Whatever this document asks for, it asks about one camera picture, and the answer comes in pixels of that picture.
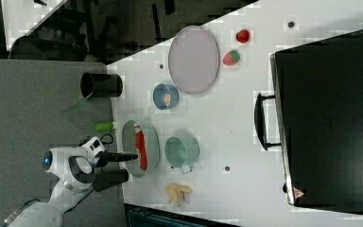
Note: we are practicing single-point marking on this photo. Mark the grey round plate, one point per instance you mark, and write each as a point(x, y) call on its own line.
point(193, 60)

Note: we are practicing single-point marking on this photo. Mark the black cylinder cup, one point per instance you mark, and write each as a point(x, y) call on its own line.
point(101, 85)

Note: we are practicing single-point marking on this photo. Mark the black toaster oven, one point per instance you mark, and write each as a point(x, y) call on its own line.
point(318, 90)

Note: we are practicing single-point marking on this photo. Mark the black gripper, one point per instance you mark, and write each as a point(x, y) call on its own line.
point(106, 180)

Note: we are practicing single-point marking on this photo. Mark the orange slice toy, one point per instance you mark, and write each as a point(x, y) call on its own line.
point(167, 99)

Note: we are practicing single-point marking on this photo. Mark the red plush ketchup bottle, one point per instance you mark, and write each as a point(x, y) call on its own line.
point(140, 147)

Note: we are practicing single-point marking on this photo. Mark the red plush strawberry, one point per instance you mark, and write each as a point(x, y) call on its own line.
point(231, 58)

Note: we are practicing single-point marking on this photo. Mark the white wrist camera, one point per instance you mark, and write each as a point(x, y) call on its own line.
point(94, 148)

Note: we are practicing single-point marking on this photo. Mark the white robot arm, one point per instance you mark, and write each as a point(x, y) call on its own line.
point(75, 168)

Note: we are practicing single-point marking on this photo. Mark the red plush tomato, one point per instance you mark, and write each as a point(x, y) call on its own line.
point(243, 36)

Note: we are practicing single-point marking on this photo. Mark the blue bowl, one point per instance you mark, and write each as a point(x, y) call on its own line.
point(160, 91)

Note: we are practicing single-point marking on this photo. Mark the green mug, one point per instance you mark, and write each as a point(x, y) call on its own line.
point(181, 152)

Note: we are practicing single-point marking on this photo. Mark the green marker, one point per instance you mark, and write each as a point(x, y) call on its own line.
point(106, 126)

